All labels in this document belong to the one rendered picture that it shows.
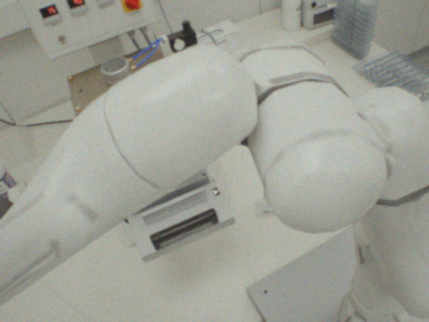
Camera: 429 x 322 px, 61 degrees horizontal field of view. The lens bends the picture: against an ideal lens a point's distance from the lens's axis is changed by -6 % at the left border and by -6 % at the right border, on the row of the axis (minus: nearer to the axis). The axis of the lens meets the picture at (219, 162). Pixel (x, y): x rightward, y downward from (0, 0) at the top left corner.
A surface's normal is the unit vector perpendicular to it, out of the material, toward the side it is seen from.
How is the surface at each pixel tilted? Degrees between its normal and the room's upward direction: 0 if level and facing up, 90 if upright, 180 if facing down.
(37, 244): 66
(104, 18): 90
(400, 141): 50
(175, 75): 31
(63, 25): 90
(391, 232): 95
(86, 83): 0
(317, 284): 4
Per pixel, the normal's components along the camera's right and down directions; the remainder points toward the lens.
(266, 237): -0.12, -0.64
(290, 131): -0.54, -0.40
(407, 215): -0.05, 0.75
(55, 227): 0.15, 0.40
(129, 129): -0.27, 0.00
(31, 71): 0.46, 0.64
